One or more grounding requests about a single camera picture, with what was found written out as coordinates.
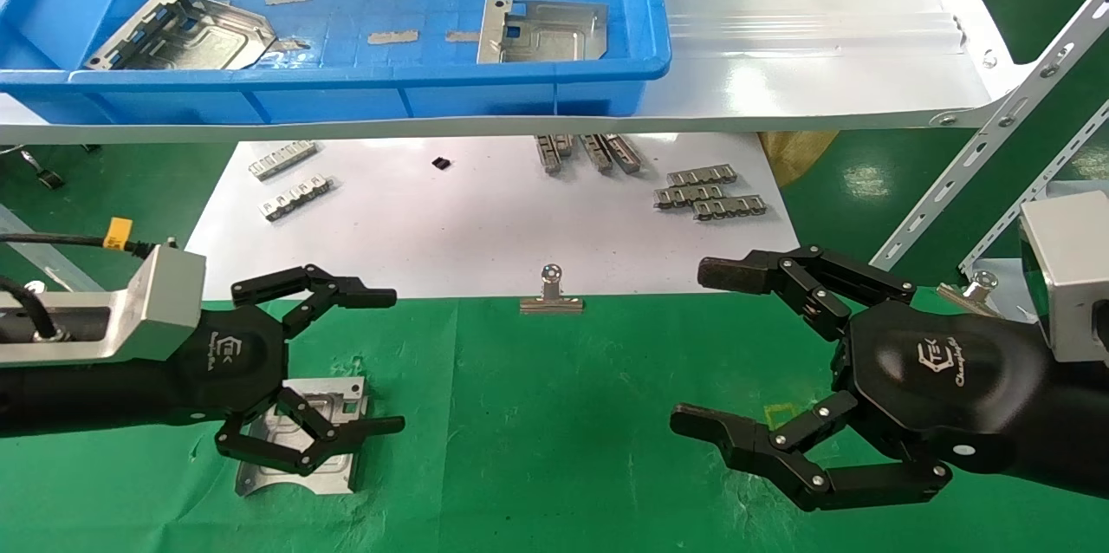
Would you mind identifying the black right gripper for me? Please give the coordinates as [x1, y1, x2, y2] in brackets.
[670, 244, 1068, 512]

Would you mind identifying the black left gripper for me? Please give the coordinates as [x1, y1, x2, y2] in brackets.
[169, 264, 406, 476]

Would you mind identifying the stamped sheet metal part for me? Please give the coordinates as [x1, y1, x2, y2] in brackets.
[82, 0, 278, 70]
[236, 377, 370, 498]
[477, 0, 609, 64]

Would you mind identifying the white paper sheet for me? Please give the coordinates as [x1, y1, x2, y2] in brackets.
[186, 134, 800, 301]

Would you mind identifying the green table cloth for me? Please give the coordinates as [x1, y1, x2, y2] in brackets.
[0, 293, 1109, 553]

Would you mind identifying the brown yellow bag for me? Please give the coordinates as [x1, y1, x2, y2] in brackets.
[758, 131, 840, 188]

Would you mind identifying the white shelf board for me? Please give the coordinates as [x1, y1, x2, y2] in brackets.
[0, 0, 1036, 145]

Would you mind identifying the blue plastic bin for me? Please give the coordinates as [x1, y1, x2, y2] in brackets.
[0, 0, 672, 126]

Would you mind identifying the white perforated angle beam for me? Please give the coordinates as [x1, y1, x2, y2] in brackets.
[957, 98, 1109, 278]
[869, 0, 1109, 270]

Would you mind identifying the black caster wheel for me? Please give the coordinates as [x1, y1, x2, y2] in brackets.
[19, 148, 64, 190]

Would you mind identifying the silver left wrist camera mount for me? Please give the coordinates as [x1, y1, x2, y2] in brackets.
[0, 244, 207, 365]

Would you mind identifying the black cable with yellow tag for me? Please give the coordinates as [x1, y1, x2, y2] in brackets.
[0, 218, 170, 257]

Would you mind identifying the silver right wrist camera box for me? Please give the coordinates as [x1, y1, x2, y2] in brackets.
[1018, 192, 1109, 363]

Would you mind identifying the aluminium frame rail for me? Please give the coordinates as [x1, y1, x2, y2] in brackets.
[0, 205, 96, 294]

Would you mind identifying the black camera cable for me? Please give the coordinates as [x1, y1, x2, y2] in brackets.
[0, 274, 66, 342]

